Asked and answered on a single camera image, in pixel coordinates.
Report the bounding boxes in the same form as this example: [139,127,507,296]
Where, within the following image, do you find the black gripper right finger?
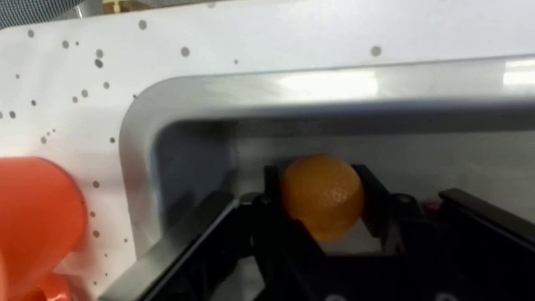
[350,162,425,264]

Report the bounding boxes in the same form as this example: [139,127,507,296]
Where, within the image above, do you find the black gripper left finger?
[259,164,336,301]

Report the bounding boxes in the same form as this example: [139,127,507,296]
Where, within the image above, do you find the orange ball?
[280,154,368,242]

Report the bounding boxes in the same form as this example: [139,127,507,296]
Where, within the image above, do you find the silver sink basin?
[119,53,535,301]

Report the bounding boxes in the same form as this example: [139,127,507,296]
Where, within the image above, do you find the orange mug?
[0,155,91,301]

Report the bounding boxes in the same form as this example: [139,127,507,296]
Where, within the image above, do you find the grey metal mount bar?
[99,189,243,301]

